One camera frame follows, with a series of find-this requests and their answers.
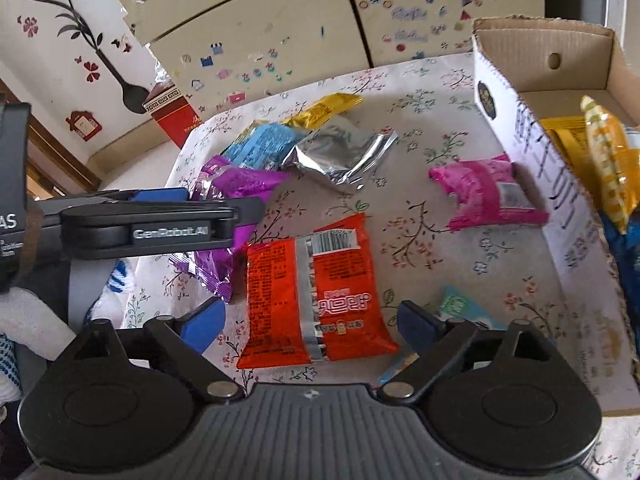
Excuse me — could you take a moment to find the red patterned box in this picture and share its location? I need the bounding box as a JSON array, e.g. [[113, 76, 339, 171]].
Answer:
[[142, 85, 201, 148]]

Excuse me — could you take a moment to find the pink snack packet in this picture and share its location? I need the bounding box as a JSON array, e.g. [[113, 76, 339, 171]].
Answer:
[[428, 156, 551, 233]]

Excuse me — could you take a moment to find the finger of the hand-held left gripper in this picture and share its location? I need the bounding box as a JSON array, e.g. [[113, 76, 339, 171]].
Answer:
[[37, 187, 236, 221], [60, 197, 266, 261]]

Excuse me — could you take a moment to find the purple snack packet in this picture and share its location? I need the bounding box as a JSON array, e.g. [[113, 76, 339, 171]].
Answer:
[[192, 155, 291, 306]]

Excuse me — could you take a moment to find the person's left hand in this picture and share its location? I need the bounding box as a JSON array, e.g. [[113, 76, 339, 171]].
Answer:
[[0, 260, 137, 403]]

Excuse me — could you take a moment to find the silver foil snack packet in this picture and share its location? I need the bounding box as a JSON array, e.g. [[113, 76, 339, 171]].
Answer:
[[280, 115, 399, 194]]

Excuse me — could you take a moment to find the red house wall sticker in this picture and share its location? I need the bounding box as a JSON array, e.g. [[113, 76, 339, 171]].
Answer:
[[65, 110, 103, 142]]

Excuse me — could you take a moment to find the red snack packet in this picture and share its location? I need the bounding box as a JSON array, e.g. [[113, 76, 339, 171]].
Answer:
[[236, 212, 401, 371]]

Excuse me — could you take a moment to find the wooden cabinet with stickers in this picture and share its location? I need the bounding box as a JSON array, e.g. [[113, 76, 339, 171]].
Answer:
[[92, 0, 546, 116]]

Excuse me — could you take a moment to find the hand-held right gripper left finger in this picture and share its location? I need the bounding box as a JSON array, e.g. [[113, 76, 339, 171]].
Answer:
[[75, 296, 246, 403]]

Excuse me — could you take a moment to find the wooden door frame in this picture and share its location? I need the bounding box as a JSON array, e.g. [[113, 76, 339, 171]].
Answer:
[[0, 77, 103, 196]]

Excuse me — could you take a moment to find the floral tablecloth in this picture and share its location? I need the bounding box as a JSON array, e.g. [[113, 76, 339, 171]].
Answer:
[[117, 52, 640, 480]]

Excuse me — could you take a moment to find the crinkled plastic bag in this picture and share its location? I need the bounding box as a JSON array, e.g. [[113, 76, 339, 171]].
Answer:
[[150, 60, 177, 93]]

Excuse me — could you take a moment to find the sky blue snack packet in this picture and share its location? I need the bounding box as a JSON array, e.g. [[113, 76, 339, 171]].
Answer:
[[220, 121, 311, 171]]

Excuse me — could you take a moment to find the flower vase wall sticker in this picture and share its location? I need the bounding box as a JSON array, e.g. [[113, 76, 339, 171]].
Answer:
[[10, 0, 151, 116]]

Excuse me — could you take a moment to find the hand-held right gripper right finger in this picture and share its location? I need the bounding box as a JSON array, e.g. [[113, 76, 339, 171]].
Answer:
[[377, 300, 558, 403]]

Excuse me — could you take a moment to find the yellow striped snack packet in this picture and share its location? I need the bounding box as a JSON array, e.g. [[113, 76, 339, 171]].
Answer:
[[580, 95, 640, 234]]

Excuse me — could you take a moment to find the orange yellow snack packet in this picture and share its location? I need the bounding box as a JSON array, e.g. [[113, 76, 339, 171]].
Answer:
[[540, 116, 601, 211]]

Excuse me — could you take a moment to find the cardboard box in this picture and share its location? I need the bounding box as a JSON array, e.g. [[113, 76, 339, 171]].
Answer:
[[472, 17, 640, 417]]

